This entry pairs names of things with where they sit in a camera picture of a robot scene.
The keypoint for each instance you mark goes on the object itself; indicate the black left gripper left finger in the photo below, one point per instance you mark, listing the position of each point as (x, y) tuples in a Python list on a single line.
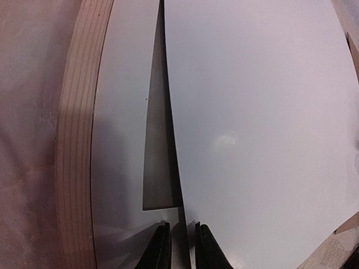
[(158, 253)]

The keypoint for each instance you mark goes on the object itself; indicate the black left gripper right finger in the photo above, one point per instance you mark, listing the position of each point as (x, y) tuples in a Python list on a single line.
[(208, 253)]

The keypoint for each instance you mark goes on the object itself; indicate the clear acrylic glass sheet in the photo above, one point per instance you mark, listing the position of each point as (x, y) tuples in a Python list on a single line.
[(161, 178)]

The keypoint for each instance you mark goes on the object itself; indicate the pink wooden picture frame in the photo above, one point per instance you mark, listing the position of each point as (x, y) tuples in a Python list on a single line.
[(74, 134)]

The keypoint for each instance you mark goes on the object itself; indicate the dark landscape photo print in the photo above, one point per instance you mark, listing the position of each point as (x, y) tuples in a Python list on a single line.
[(265, 110)]

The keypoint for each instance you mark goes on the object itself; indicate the white photo mat board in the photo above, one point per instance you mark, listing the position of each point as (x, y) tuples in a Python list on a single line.
[(122, 228)]

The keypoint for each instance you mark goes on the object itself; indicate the brown cardboard backing board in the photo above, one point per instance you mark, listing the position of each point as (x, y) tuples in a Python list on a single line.
[(352, 222)]

